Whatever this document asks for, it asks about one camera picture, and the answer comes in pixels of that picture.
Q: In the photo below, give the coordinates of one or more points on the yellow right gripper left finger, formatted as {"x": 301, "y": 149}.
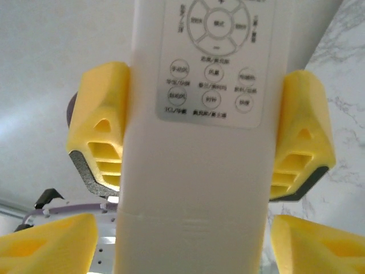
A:
{"x": 48, "y": 248}

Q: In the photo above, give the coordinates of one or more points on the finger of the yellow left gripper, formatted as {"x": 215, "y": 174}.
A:
{"x": 305, "y": 120}
{"x": 99, "y": 114}

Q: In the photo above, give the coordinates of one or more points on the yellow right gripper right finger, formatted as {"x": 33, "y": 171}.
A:
{"x": 319, "y": 248}

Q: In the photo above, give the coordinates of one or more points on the white remote control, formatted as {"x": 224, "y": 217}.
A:
{"x": 194, "y": 171}

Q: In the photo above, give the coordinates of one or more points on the white battery cover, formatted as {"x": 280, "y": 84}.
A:
{"x": 194, "y": 245}

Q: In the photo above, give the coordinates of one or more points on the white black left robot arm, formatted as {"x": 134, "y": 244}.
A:
{"x": 107, "y": 248}

